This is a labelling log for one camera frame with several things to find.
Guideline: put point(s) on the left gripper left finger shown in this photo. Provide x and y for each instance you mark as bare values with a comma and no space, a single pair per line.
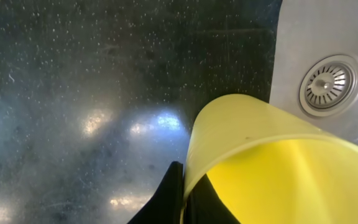
163,205

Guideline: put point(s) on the steel sink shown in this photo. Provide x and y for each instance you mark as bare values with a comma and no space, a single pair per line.
306,31

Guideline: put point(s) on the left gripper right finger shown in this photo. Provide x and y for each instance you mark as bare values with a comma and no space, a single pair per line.
204,208

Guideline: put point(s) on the yellow cup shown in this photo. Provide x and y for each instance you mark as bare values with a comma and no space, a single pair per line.
244,121

